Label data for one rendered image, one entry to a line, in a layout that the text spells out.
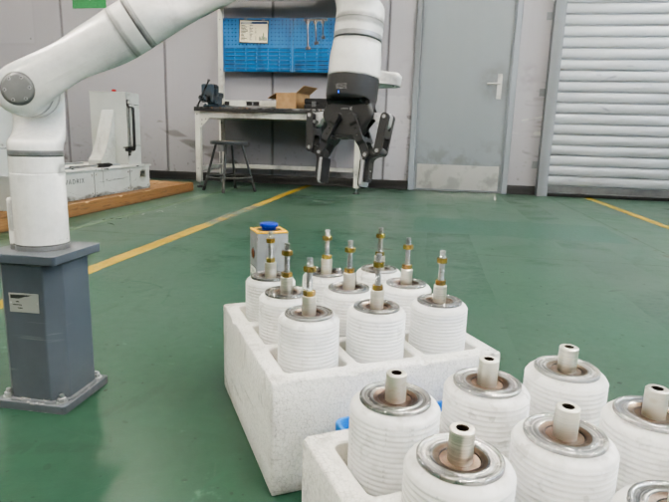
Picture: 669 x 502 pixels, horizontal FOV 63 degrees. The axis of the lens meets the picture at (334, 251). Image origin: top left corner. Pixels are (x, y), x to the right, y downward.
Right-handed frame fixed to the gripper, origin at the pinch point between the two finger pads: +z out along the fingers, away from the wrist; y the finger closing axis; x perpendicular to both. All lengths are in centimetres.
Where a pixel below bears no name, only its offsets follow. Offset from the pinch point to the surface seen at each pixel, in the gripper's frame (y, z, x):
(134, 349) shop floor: -64, 45, 19
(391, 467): 21.7, 29.2, -21.3
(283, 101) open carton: -291, -84, 366
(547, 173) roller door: -65, -42, 504
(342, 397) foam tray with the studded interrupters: 4.3, 32.6, -0.4
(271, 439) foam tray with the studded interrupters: -2.5, 38.8, -8.0
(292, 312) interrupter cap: -5.7, 21.5, -1.3
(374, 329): 5.3, 22.8, 5.6
